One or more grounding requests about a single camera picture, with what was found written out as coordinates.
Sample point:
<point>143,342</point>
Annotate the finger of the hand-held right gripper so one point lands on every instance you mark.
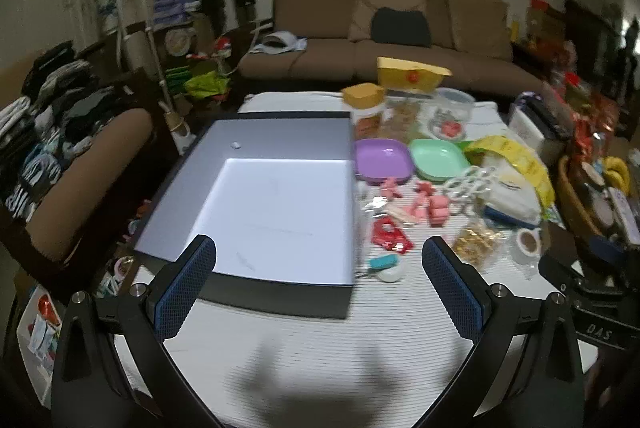
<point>606,249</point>

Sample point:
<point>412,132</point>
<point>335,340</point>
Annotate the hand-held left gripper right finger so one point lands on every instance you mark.
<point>455,293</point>

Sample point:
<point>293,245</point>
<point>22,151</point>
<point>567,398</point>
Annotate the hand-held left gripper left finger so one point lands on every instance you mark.
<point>185,288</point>

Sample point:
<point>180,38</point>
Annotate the clear plastic tub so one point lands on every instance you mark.
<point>451,113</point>

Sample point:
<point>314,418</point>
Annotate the jar with yellow lid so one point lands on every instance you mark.
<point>367,108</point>

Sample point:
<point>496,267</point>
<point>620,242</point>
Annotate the gold candy bag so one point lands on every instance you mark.
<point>476,243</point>

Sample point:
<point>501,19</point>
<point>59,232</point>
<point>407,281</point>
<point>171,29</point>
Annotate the wicker basket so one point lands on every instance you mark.
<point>575,198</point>

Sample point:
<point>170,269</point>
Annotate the teal and white small gadget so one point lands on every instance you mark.
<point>387,267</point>

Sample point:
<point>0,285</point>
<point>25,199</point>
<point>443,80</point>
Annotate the bunch of bananas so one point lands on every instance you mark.
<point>619,173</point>

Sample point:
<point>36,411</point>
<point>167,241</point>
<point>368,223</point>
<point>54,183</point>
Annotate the white tape roll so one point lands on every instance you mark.
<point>526,245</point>

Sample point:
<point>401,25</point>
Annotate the red snack packet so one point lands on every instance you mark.
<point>390,235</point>

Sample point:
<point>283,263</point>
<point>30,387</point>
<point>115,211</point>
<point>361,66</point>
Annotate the pink candy pieces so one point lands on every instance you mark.
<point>427,208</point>

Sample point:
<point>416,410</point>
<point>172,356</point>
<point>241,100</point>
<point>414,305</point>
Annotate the white plastic bag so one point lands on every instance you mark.
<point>512,198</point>

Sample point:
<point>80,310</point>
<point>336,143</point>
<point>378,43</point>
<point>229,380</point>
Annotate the yellow printed packet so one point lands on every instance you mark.
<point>520,158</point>

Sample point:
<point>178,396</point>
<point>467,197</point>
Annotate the green plastic plate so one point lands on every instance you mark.
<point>440,156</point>

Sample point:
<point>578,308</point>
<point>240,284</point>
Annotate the white striped tablecloth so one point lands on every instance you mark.
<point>310,358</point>

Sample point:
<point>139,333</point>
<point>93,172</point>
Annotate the purple and white box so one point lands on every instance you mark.
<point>537,121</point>

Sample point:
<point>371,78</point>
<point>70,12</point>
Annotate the purple plastic plate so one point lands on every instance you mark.
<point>382,158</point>

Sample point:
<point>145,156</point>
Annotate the brown armchair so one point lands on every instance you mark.
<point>85,168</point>

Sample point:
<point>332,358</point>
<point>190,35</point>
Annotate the clear bag of brown snacks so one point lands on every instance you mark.
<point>402,116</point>

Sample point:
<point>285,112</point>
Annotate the green plastic bag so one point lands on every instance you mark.
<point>207,84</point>

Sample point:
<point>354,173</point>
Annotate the pile of patterned clothes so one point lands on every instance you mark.
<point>50,128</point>

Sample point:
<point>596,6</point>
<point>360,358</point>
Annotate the yellow paper envelope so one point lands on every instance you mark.
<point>407,73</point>

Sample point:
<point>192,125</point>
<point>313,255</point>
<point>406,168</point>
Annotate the white cap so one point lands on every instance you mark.
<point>277,42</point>

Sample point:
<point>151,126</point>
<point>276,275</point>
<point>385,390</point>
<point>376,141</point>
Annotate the black cushion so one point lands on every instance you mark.
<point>401,27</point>

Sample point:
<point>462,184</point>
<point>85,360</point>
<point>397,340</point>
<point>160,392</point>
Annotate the white pole stand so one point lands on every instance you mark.
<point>127,8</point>

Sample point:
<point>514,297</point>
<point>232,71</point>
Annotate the brown sofa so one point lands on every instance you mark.
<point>325,38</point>

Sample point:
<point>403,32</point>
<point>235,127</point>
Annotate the black speaker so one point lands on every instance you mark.
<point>243,1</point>

